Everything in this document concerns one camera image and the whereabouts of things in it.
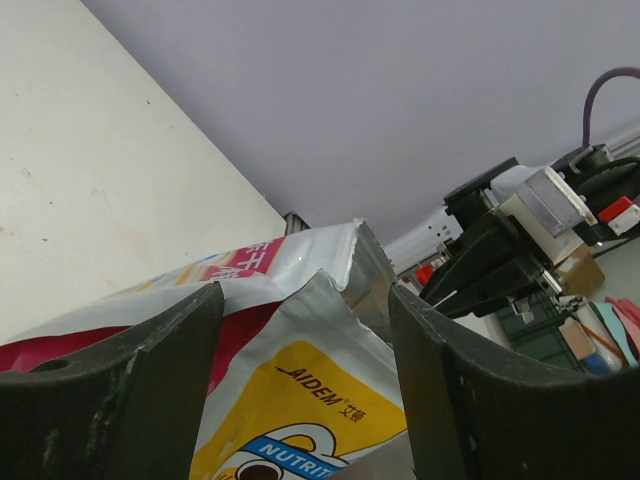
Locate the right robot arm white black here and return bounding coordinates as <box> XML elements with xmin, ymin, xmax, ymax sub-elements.
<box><xmin>388</xmin><ymin>144</ymin><xmax>639</xmax><ymax>318</ymax></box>

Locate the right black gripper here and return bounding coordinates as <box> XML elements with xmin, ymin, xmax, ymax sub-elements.
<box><xmin>420</xmin><ymin>157</ymin><xmax>560</xmax><ymax>318</ymax></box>

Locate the aluminium frame rail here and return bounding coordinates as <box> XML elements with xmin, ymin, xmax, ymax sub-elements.
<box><xmin>283</xmin><ymin>211</ymin><xmax>310</xmax><ymax>236</ymax></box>

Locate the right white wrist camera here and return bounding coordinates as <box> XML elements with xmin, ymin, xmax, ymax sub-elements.
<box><xmin>490</xmin><ymin>165</ymin><xmax>598</xmax><ymax>265</ymax></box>

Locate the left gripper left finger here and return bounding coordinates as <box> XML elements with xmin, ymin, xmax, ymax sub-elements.
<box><xmin>1</xmin><ymin>283</ymin><xmax>224</xmax><ymax>479</ymax></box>

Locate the pet food bag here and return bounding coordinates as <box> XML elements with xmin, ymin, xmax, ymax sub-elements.
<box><xmin>1</xmin><ymin>221</ymin><xmax>406</xmax><ymax>479</ymax></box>

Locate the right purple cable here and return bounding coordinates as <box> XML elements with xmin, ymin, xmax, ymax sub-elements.
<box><xmin>582</xmin><ymin>64</ymin><xmax>640</xmax><ymax>149</ymax></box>

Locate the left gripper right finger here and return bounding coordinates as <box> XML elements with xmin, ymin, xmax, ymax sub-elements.
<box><xmin>388</xmin><ymin>286</ymin><xmax>639</xmax><ymax>479</ymax></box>

